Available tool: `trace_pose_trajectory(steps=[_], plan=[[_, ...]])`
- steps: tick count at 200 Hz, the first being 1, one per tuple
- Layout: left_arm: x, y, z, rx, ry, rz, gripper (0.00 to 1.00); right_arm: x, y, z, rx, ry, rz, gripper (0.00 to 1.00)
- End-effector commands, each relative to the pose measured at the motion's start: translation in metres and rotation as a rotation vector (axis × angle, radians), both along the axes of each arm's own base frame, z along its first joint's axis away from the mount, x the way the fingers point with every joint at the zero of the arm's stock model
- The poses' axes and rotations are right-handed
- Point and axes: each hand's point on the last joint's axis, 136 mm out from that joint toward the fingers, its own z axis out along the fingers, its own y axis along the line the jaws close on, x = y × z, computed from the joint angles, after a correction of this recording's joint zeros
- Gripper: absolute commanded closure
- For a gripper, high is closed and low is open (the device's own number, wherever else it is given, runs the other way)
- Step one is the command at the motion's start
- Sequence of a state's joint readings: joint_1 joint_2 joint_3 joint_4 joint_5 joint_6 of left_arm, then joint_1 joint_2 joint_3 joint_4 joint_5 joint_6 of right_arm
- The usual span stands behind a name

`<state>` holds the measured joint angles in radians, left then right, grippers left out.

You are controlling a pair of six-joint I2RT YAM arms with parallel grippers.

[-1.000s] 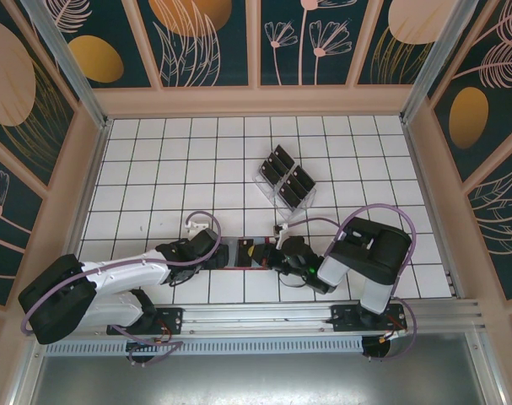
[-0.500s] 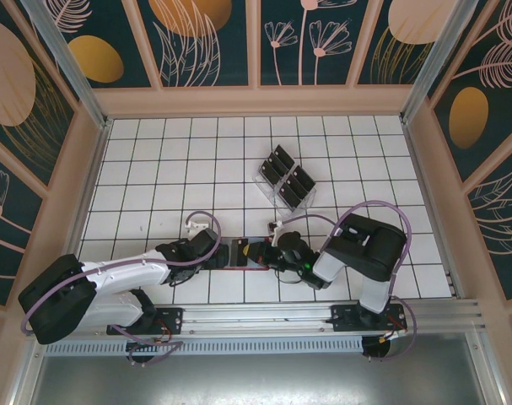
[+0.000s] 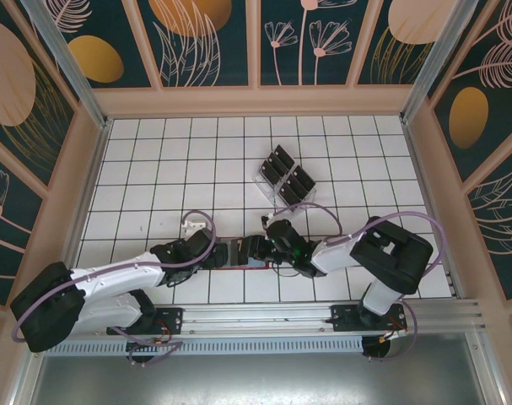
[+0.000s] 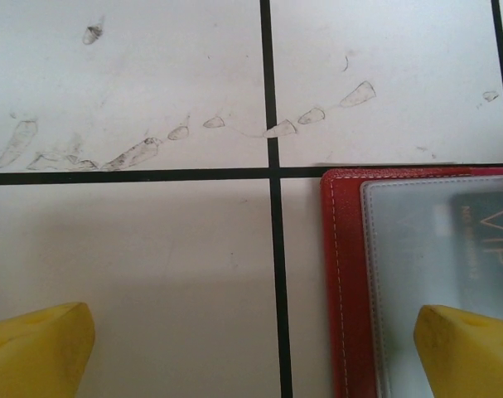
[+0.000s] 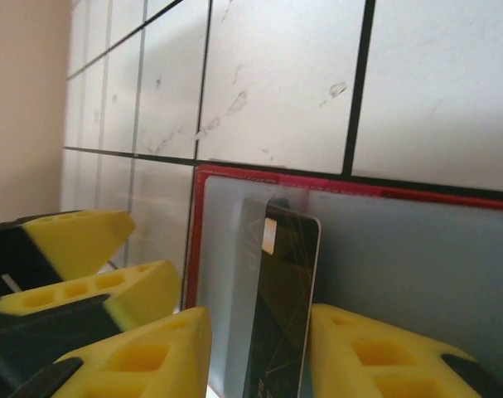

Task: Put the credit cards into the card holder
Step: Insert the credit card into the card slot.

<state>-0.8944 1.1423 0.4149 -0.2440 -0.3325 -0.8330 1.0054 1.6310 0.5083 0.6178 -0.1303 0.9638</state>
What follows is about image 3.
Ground grey metal sheet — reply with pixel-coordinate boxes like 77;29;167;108
10;332;512;405

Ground aluminium frame post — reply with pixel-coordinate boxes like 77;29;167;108
19;0;113;130
401;0;488;124

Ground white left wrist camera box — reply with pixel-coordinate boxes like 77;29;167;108
181;216;211;231

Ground tray of black parts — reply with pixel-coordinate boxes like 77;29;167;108
252;143;319;217

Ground red leather card holder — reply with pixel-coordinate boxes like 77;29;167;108
213;237;270;272

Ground aluminium profile rail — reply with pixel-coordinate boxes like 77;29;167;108
27;298;488;338

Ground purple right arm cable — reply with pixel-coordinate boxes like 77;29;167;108
270;202;447;363

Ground yellow wire connector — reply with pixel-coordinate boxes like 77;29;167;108
380;328;408;343
127;336;172;351

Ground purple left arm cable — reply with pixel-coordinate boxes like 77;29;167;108
11;209;218;366

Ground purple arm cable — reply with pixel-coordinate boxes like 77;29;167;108
11;209;218;366
270;202;447;363

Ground grey slotted cable duct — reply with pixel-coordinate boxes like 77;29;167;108
44;336;364;355

